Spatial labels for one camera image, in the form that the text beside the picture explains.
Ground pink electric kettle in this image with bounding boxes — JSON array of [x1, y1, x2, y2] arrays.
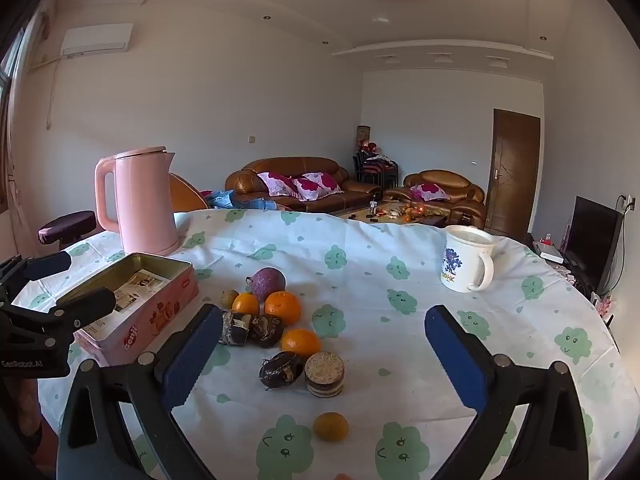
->
[[94, 146, 182, 257]]

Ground white set-top box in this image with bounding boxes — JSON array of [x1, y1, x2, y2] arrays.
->
[[532, 240, 566, 263]]

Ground small orange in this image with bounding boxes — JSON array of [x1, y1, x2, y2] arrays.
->
[[231, 292, 261, 317]]

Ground stacked dark chairs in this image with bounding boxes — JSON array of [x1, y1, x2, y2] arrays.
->
[[354, 152, 399, 188]]

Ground round purple beetroot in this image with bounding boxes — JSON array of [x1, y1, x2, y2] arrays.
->
[[245, 267, 287, 303]]

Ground window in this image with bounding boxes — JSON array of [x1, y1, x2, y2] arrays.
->
[[0, 27, 26, 126]]

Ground white air conditioner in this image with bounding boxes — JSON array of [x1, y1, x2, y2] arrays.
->
[[60, 23, 135, 57]]

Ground blue cloth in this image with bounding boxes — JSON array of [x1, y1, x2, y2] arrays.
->
[[206, 190, 278, 211]]

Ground brown wooden door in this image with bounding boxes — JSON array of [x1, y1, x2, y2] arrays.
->
[[486, 108, 542, 237]]

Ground purple cushioned stool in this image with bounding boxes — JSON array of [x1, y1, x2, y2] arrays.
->
[[39, 210, 97, 251]]

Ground pink floral cushion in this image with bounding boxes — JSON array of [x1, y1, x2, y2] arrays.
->
[[256, 172, 301, 198], [291, 172, 343, 203], [410, 183, 450, 202]]

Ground brown leather armchair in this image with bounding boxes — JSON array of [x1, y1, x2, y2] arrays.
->
[[382, 170, 487, 231]]

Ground black television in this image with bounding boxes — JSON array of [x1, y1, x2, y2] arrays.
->
[[562, 196, 623, 296]]

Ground person's left forearm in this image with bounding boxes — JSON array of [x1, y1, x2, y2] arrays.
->
[[0, 372, 58, 480]]

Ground cluttered coffee table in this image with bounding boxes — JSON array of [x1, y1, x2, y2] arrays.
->
[[332, 200, 458, 228]]

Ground brown leather chair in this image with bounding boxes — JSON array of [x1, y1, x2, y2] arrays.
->
[[168, 172, 211, 212]]

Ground printed paper leaflet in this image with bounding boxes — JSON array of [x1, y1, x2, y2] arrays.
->
[[112, 269, 168, 313]]

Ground pink tin box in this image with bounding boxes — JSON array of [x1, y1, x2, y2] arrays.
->
[[56, 252, 199, 367]]

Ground white printed mug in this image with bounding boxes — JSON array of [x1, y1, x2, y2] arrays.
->
[[440, 225, 496, 294]]

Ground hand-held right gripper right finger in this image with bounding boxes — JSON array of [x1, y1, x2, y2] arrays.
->
[[424, 304, 590, 480]]

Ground dull yellow orange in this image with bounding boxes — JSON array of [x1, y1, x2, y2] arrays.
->
[[313, 412, 350, 443]]

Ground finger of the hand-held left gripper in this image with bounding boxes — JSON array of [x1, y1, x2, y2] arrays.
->
[[0, 251, 72, 286], [10, 287, 117, 346]]

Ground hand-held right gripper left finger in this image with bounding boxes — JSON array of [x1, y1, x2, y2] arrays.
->
[[56, 304, 224, 480]]

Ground white green printed tablecloth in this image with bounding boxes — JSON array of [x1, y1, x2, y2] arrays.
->
[[10, 208, 623, 480]]

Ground round cracker stack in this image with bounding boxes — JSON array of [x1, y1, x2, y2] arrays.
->
[[304, 352, 345, 399]]

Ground large orange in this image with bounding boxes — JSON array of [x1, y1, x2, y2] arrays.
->
[[280, 328, 322, 359], [264, 290, 303, 327]]

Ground brown leather sofa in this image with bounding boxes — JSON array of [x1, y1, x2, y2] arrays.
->
[[225, 157, 383, 213]]

